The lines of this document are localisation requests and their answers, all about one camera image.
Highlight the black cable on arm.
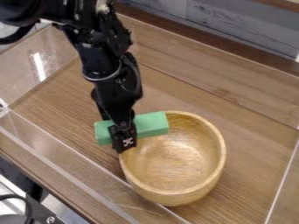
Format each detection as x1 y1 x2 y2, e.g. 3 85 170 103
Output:
0 24 36 46

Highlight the green rectangular block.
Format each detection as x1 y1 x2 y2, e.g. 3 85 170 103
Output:
95 111 170 145

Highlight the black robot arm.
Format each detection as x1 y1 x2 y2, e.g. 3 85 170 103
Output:
0 0 143 152

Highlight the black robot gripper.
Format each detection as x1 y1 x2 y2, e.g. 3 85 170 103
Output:
82 52 144 154

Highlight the black cable bottom left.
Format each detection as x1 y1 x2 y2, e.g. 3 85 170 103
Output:
0 193 39 224

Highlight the black metal frame corner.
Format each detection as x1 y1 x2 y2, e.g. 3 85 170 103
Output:
24 195 66 224

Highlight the brown wooden bowl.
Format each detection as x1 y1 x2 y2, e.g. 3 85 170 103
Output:
119 111 227 207

